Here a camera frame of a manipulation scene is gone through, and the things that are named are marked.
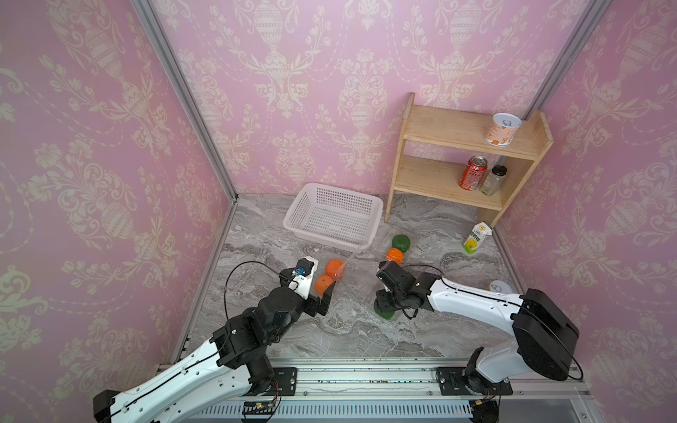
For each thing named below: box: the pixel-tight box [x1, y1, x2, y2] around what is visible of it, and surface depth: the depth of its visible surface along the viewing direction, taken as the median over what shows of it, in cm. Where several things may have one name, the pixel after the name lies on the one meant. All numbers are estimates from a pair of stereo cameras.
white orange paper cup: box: [484, 112, 523, 148], surface depth 74 cm
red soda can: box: [458, 155, 489, 192], surface depth 89 cm
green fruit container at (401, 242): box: [391, 234, 411, 253], surface depth 102 cm
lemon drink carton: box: [461, 221, 493, 255], surface depth 97 cm
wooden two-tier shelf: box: [384, 92, 554, 228], surface depth 85 cm
